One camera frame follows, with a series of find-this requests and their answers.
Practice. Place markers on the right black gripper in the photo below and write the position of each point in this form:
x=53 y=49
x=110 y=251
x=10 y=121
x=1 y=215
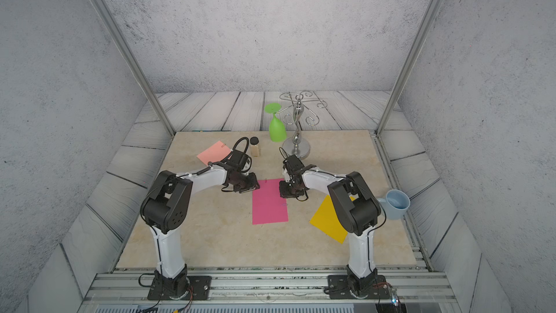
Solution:
x=284 y=193

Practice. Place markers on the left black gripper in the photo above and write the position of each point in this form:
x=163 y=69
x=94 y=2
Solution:
x=253 y=185

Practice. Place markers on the magenta paper sheet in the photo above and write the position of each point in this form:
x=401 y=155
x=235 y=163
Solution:
x=267 y=204

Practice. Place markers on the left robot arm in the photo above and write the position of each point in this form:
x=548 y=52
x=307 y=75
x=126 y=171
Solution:
x=165 y=208

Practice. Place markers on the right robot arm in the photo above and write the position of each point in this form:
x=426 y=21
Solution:
x=356 y=209

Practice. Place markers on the salmon pink paper sheet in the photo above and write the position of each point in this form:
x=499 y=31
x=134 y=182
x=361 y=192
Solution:
x=215 y=153

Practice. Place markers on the silver metal hanger stand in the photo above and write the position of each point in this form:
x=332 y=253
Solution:
x=296 y=145

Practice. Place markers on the wooden block with black cap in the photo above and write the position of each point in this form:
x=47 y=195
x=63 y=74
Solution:
x=254 y=146

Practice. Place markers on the yellow paper sheet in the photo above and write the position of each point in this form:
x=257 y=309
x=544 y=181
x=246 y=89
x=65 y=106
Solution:
x=326 y=220

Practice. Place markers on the green plastic wine glass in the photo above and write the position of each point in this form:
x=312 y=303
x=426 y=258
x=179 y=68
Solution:
x=277 y=130

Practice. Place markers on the light blue cup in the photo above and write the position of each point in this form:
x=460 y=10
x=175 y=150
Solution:
x=395 y=203

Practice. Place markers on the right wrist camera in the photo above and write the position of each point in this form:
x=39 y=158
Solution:
x=293 y=165

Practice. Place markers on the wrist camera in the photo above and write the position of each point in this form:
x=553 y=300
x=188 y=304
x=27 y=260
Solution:
x=293 y=165
x=239 y=161

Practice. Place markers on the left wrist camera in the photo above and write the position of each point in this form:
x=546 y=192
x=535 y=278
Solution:
x=239 y=161

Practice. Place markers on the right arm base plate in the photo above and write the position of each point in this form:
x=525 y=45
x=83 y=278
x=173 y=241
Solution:
x=374 y=287

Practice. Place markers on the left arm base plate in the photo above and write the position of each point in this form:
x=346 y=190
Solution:
x=182 y=288

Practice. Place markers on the aluminium front rail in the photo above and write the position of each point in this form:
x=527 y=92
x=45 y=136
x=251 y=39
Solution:
x=413 y=288

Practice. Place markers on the right aluminium frame post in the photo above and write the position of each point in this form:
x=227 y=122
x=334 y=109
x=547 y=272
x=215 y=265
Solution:
x=416 y=47

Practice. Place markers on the aluminium frame post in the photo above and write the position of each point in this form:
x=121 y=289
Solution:
x=107 y=18
x=416 y=47

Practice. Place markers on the left aluminium frame post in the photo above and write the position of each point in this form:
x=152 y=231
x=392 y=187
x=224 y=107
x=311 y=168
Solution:
x=107 y=18

